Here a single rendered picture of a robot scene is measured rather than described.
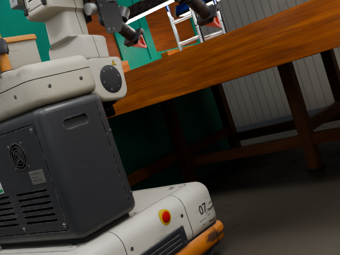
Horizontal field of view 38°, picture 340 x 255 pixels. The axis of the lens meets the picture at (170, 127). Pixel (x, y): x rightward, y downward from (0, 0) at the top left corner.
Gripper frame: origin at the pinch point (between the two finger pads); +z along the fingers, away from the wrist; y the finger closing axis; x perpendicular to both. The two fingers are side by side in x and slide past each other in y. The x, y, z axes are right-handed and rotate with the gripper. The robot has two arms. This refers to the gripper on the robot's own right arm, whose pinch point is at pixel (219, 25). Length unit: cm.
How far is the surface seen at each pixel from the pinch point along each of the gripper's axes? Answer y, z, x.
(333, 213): -33, 40, 73
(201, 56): 4.8, -3.0, 16.3
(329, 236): -40, 24, 87
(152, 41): 91, 38, -52
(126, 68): 85, 19, -17
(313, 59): 45, 160, -97
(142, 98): 44, 3, 23
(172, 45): 92, 57, -61
